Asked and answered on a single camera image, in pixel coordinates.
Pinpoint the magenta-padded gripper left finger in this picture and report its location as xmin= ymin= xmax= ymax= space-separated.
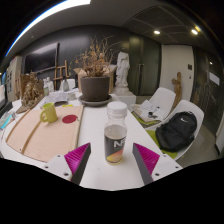
xmin=42 ymin=142 xmax=92 ymax=186

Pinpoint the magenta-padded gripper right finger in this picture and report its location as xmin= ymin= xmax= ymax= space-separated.
xmin=131 ymin=142 xmax=184 ymax=186

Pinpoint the white-capped clear drink bottle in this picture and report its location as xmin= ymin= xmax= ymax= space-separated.
xmin=103 ymin=101 xmax=129 ymax=166

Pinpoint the tan wood-framed board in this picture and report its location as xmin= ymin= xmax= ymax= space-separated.
xmin=5 ymin=104 xmax=85 ymax=164

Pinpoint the flat round red coaster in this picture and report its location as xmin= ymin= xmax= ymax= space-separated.
xmin=61 ymin=114 xmax=79 ymax=125

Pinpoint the black backpack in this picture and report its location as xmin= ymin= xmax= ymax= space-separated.
xmin=154 ymin=110 xmax=198 ymax=153

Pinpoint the stack of papers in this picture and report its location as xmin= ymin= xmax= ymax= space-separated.
xmin=134 ymin=99 xmax=166 ymax=124

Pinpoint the yellow-green mug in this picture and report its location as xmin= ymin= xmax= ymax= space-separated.
xmin=39 ymin=102 xmax=58 ymax=124

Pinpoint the grey plant saucer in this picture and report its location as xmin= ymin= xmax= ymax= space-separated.
xmin=77 ymin=94 xmax=113 ymax=108

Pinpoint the white shell chair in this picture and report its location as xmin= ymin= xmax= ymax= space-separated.
xmin=133 ymin=87 xmax=177 ymax=126
xmin=146 ymin=99 xmax=205 ymax=161

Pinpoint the dried plant in grey pot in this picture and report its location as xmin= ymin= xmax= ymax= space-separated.
xmin=73 ymin=35 xmax=116 ymax=103

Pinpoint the white spray bottle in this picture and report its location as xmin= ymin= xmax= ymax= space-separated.
xmin=42 ymin=80 xmax=50 ymax=97

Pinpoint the colourful painted book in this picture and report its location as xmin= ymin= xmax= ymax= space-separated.
xmin=0 ymin=111 xmax=16 ymax=130

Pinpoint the wooden carved figure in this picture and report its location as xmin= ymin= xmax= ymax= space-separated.
xmin=171 ymin=71 xmax=183 ymax=104

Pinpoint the brown relief sculpture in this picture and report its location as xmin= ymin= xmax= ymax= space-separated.
xmin=15 ymin=71 xmax=45 ymax=115

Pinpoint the wooden easel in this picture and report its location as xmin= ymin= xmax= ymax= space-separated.
xmin=53 ymin=59 xmax=70 ymax=91

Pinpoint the white standing statue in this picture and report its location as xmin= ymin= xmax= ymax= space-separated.
xmin=113 ymin=49 xmax=138 ymax=108

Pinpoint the white cabinet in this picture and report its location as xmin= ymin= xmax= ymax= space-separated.
xmin=5 ymin=55 xmax=24 ymax=103

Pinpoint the black wall screen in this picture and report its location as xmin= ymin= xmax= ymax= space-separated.
xmin=22 ymin=42 xmax=60 ymax=75

